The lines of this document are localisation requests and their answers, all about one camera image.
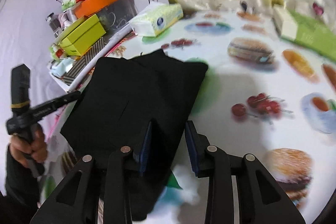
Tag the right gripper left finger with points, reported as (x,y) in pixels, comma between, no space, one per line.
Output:
(126,187)

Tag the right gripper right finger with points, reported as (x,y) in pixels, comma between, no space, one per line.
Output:
(260,198)

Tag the black pants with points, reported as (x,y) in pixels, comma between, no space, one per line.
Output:
(126,97)

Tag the person's left forearm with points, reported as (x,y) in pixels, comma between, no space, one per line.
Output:
(20,203)

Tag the person's left hand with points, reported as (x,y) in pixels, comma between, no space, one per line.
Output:
(37,149)

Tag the striped black white box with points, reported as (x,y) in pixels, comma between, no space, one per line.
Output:
(83,61)

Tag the yellow-green shoe box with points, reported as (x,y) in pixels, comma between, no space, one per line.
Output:
(80,36)

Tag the tissue pack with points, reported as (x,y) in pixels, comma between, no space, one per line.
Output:
(155,19)

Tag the green flat box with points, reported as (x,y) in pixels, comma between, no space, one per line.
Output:
(304,31)

